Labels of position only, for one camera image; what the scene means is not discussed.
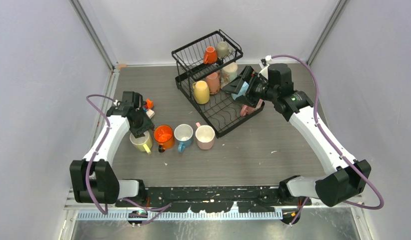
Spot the salmon pink mug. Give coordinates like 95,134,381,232
205,72,221,95

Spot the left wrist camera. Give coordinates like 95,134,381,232
113,100,121,107

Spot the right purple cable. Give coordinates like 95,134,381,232
270,54,385,226

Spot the large orange mug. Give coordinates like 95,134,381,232
153,125,175,153

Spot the yellow-green faceted mug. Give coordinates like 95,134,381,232
129,131,154,155

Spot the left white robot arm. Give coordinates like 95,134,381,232
69,91,155,207

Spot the small orange cup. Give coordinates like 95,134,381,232
203,46,218,65

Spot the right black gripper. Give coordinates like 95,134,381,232
222,65,278,109

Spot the light pink faceted mug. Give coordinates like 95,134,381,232
195,122,216,150

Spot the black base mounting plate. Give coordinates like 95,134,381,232
129,186,305,213

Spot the cream floral mug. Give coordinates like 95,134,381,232
220,62,238,89

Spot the light blue faceted mug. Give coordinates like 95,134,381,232
231,82,249,101

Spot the yellow mug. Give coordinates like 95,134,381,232
192,80,210,105

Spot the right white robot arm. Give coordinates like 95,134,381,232
222,63,372,207

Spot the pink patterned mug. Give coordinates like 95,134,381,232
240,104,261,117

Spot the beige grey cup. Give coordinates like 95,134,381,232
215,41,233,59

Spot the black wire dish rack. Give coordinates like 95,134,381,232
171,29,266,139

